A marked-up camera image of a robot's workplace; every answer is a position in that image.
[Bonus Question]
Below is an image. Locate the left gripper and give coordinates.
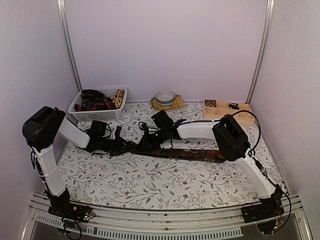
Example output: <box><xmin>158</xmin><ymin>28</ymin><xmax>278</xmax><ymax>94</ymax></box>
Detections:
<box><xmin>98</xmin><ymin>135</ymin><xmax>134</xmax><ymax>157</ymax></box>

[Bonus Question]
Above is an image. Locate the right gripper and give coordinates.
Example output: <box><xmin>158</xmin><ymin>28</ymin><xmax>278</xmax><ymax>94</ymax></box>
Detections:
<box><xmin>136</xmin><ymin>128</ymin><xmax>167</xmax><ymax>151</ymax></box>

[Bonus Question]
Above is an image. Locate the brown green patterned tie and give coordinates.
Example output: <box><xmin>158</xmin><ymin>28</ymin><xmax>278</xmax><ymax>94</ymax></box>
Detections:
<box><xmin>125</xmin><ymin>148</ymin><xmax>226</xmax><ymax>163</ymax></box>

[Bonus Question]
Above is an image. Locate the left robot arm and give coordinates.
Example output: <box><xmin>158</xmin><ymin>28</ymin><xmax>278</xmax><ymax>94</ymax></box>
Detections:
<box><xmin>22</xmin><ymin>106</ymin><xmax>131</xmax><ymax>217</ymax></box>

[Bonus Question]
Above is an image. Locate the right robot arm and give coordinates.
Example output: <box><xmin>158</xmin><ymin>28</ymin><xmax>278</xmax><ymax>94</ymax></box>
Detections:
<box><xmin>135</xmin><ymin>110</ymin><xmax>285</xmax><ymax>223</ymax></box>

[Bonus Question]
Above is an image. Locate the white plastic basket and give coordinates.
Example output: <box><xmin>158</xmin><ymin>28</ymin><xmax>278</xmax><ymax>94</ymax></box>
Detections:
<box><xmin>67</xmin><ymin>86</ymin><xmax>128</xmax><ymax>122</ymax></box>

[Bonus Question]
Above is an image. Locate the floral tablecloth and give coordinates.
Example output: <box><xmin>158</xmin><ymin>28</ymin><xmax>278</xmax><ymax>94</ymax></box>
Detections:
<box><xmin>58</xmin><ymin>102</ymin><xmax>259</xmax><ymax>210</ymax></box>

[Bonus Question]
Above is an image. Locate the yellow woven mat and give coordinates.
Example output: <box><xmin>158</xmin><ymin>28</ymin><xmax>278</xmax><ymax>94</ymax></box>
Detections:
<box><xmin>151</xmin><ymin>95</ymin><xmax>187</xmax><ymax>112</ymax></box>

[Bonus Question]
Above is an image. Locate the yellow spotted tie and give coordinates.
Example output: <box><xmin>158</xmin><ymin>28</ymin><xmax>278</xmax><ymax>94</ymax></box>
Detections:
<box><xmin>111</xmin><ymin>89</ymin><xmax>125</xmax><ymax>109</ymax></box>

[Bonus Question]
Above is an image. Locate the dark red patterned tie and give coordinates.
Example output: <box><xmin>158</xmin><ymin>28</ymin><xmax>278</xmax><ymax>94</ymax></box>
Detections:
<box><xmin>73</xmin><ymin>89</ymin><xmax>116</xmax><ymax>112</ymax></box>

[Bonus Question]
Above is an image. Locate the rolled dark patterned tie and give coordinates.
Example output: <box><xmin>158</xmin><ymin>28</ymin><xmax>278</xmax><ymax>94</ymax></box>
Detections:
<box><xmin>204</xmin><ymin>99</ymin><xmax>217</xmax><ymax>108</ymax></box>

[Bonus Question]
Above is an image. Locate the wooden compartment box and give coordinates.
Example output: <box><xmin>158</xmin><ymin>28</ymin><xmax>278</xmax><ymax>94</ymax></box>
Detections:
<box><xmin>203</xmin><ymin>100</ymin><xmax>255</xmax><ymax>127</ymax></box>

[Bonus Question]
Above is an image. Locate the rolled black tie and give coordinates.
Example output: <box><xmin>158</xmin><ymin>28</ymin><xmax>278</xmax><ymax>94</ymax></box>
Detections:
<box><xmin>227</xmin><ymin>102</ymin><xmax>240</xmax><ymax>110</ymax></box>

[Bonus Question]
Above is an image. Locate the clear drinking glass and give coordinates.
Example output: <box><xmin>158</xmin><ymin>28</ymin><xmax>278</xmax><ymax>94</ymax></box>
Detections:
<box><xmin>269</xmin><ymin>165</ymin><xmax>287</xmax><ymax>184</ymax></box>

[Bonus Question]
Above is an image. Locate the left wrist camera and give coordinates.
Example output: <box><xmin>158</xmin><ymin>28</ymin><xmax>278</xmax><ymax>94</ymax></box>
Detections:
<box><xmin>113</xmin><ymin>125</ymin><xmax>122</xmax><ymax>141</ymax></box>

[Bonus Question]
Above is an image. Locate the front metal rail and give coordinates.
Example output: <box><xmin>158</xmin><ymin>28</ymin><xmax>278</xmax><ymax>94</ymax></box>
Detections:
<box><xmin>21</xmin><ymin>194</ymin><xmax>313</xmax><ymax>240</ymax></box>

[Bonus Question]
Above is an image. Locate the left metal frame post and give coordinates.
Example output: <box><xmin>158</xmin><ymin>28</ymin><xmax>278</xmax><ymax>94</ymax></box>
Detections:
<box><xmin>56</xmin><ymin>0</ymin><xmax>83</xmax><ymax>92</ymax></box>

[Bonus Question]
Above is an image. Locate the metal frame post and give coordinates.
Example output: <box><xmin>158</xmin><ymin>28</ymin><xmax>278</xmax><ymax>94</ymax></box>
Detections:
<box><xmin>246</xmin><ymin>0</ymin><xmax>275</xmax><ymax>105</ymax></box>
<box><xmin>56</xmin><ymin>0</ymin><xmax>83</xmax><ymax>92</ymax></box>

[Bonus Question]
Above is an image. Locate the right metal frame post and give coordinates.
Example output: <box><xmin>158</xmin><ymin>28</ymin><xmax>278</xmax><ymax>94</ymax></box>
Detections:
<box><xmin>246</xmin><ymin>0</ymin><xmax>275</xmax><ymax>105</ymax></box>

